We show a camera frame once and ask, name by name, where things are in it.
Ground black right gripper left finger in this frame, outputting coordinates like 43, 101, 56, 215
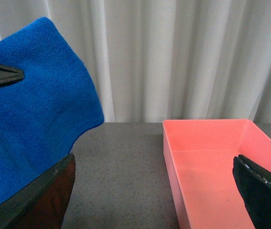
0, 154, 76, 229

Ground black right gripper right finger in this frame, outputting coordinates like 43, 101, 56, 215
232, 155, 271, 229

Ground blue microfiber cloth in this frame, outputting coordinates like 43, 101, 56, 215
0, 17, 104, 204

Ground pink plastic bin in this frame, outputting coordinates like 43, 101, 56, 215
163, 119, 271, 229

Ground white pleated curtain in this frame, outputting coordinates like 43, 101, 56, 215
0, 0, 271, 123

